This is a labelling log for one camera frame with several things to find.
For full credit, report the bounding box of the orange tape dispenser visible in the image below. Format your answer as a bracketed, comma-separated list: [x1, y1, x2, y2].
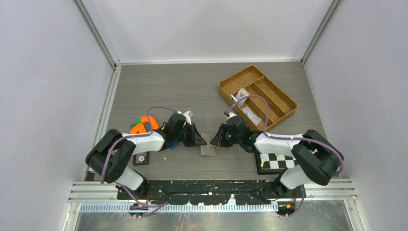
[130, 115, 159, 134]

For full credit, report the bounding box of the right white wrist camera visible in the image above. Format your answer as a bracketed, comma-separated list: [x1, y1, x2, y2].
[224, 111, 237, 121]

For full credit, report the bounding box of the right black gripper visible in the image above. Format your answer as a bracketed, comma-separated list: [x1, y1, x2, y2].
[211, 124, 242, 148]

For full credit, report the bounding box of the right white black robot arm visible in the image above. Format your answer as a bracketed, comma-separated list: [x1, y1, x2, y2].
[210, 116, 344, 198]

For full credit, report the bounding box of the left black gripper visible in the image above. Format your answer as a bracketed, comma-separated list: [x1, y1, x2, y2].
[174, 123, 205, 148]

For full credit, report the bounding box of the blue yellow toy car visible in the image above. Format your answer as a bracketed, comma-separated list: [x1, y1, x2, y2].
[169, 141, 179, 149]

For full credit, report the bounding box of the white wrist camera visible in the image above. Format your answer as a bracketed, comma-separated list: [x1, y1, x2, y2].
[224, 111, 237, 121]
[177, 110, 193, 126]

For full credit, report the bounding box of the woven wicker divided tray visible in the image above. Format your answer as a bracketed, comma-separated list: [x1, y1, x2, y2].
[218, 65, 298, 131]

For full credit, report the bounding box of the credit card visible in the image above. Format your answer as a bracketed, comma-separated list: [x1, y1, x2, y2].
[231, 88, 250, 103]

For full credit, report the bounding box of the small black square box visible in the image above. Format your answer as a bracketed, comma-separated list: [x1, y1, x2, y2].
[132, 152, 150, 166]

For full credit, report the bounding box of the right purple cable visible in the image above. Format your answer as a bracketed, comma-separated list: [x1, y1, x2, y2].
[224, 94, 345, 219]

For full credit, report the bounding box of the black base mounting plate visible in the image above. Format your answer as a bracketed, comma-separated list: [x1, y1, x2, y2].
[116, 179, 304, 206]

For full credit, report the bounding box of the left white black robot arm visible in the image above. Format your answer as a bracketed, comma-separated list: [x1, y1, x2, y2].
[85, 111, 207, 199]

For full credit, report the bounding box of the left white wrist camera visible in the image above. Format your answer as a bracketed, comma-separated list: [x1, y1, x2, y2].
[177, 110, 193, 126]

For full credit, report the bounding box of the black white chessboard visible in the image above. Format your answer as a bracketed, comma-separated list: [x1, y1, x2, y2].
[255, 153, 298, 175]

